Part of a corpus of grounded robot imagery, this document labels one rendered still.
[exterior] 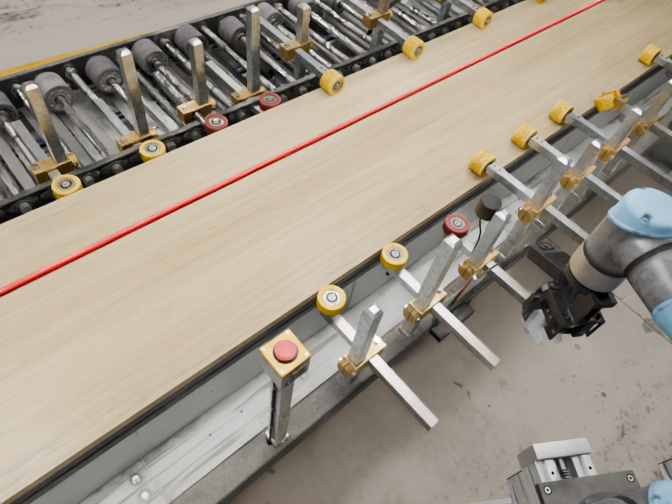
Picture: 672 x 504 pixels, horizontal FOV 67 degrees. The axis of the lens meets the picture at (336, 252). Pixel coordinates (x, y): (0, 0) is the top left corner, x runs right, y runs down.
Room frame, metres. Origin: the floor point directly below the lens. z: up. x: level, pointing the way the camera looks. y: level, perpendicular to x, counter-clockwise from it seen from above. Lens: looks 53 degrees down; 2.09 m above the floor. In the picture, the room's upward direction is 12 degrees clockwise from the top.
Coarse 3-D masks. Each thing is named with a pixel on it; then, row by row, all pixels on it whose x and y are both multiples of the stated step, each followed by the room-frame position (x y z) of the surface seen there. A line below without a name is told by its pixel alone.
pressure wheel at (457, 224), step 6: (450, 216) 1.12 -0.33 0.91; (456, 216) 1.13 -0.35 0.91; (462, 216) 1.13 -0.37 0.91; (444, 222) 1.10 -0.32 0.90; (450, 222) 1.10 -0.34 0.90; (456, 222) 1.10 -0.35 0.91; (462, 222) 1.11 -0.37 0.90; (468, 222) 1.11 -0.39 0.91; (444, 228) 1.09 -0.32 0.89; (450, 228) 1.07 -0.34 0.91; (456, 228) 1.08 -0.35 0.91; (462, 228) 1.08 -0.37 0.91; (468, 228) 1.09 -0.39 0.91; (450, 234) 1.07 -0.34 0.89; (456, 234) 1.06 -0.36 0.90; (462, 234) 1.07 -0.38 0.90
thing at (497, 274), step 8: (464, 240) 1.08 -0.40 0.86; (464, 248) 1.05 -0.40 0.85; (472, 248) 1.05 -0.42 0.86; (488, 264) 1.00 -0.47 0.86; (488, 272) 0.98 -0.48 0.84; (496, 272) 0.97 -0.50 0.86; (504, 272) 0.98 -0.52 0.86; (496, 280) 0.96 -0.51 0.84; (504, 280) 0.95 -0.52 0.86; (512, 280) 0.96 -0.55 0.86; (504, 288) 0.94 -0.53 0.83; (512, 288) 0.93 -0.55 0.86; (520, 288) 0.93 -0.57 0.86; (520, 296) 0.91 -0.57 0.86; (528, 296) 0.91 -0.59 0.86
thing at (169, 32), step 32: (512, 0) 2.89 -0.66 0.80; (160, 32) 1.88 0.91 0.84; (320, 32) 2.53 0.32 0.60; (416, 32) 2.30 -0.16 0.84; (64, 64) 1.57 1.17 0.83; (224, 64) 1.93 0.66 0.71; (352, 64) 1.97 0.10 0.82; (256, 96) 1.60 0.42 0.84; (288, 96) 1.71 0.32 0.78; (32, 128) 1.40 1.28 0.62; (128, 128) 1.53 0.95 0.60; (192, 128) 1.36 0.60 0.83; (0, 160) 1.13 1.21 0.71; (96, 160) 1.22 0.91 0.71; (128, 160) 1.18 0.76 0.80; (32, 192) 0.93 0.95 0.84
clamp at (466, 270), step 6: (492, 252) 1.04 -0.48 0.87; (498, 252) 1.05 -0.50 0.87; (468, 258) 1.00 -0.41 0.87; (486, 258) 1.01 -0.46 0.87; (492, 258) 1.02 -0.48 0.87; (462, 264) 0.98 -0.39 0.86; (468, 264) 0.98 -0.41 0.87; (462, 270) 0.96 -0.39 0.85; (468, 270) 0.95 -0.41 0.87; (474, 270) 0.96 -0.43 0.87; (480, 270) 0.99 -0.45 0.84; (462, 276) 0.96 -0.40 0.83; (468, 276) 0.95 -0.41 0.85
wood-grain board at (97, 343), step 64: (576, 0) 2.82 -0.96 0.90; (640, 0) 2.98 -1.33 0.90; (384, 64) 1.89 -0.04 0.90; (448, 64) 1.99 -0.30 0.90; (512, 64) 2.09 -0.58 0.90; (576, 64) 2.20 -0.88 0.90; (640, 64) 2.31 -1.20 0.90; (256, 128) 1.35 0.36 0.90; (320, 128) 1.42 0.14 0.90; (384, 128) 1.49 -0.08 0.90; (448, 128) 1.57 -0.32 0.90; (512, 128) 1.64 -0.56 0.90; (128, 192) 0.95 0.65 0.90; (192, 192) 1.01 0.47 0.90; (256, 192) 1.06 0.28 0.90; (320, 192) 1.12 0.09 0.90; (384, 192) 1.17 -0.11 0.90; (448, 192) 1.23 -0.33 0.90; (0, 256) 0.65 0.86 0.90; (64, 256) 0.69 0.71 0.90; (128, 256) 0.74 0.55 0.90; (192, 256) 0.78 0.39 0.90; (256, 256) 0.82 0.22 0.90; (320, 256) 0.87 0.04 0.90; (0, 320) 0.48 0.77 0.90; (64, 320) 0.52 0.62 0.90; (128, 320) 0.55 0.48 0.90; (192, 320) 0.59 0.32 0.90; (256, 320) 0.62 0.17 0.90; (0, 384) 0.33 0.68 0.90; (64, 384) 0.36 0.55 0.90; (128, 384) 0.39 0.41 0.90; (0, 448) 0.21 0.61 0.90; (64, 448) 0.23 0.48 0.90
